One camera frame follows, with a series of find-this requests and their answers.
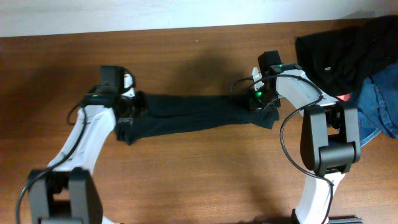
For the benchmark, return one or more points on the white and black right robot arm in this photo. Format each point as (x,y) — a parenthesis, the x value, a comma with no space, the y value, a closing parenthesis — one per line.
(329,143)

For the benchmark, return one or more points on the dark green cloth garment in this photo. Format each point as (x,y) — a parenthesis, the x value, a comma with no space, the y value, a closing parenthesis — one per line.
(167,114)

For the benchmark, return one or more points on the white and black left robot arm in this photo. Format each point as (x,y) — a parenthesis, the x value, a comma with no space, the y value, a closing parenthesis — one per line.
(64,191)

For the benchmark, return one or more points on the blue denim jeans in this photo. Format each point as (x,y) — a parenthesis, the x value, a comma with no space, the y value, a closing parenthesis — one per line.
(377,105)

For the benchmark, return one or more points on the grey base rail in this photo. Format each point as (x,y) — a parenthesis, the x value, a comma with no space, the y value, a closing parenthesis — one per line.
(345,220)

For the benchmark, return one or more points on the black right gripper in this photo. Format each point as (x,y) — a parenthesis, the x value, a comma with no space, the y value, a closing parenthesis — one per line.
(277,103)

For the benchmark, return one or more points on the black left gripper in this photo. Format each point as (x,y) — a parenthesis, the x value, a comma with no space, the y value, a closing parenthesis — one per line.
(137,106)

